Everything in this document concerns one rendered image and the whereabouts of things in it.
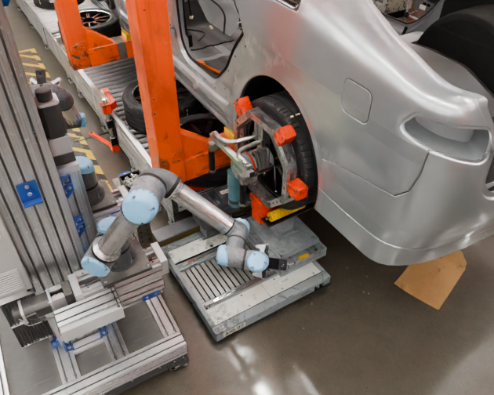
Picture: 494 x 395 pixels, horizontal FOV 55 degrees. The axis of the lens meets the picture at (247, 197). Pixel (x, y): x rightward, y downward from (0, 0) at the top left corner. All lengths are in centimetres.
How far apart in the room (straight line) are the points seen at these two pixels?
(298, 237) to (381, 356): 86
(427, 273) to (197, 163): 167
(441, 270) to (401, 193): 150
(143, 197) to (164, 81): 114
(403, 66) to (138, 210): 108
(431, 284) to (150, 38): 225
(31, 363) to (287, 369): 134
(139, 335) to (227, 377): 53
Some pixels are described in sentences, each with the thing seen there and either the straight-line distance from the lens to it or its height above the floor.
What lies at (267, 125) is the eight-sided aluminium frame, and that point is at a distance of 246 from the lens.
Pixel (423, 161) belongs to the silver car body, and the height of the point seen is 138.
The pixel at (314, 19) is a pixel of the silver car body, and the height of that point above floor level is 168.
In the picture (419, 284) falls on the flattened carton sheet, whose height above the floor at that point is 1.
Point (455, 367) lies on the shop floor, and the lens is 302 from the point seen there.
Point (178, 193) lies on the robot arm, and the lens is 178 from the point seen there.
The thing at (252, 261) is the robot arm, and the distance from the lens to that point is 174.
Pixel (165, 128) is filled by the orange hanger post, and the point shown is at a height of 95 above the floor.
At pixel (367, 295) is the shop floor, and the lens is 316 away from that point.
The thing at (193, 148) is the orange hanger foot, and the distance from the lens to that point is 298.
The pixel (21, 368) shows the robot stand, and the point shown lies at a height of 21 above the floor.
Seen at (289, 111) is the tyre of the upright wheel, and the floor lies 117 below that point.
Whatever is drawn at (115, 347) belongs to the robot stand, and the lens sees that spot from 268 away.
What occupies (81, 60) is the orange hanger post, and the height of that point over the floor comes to 60.
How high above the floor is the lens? 243
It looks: 41 degrees down
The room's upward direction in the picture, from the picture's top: straight up
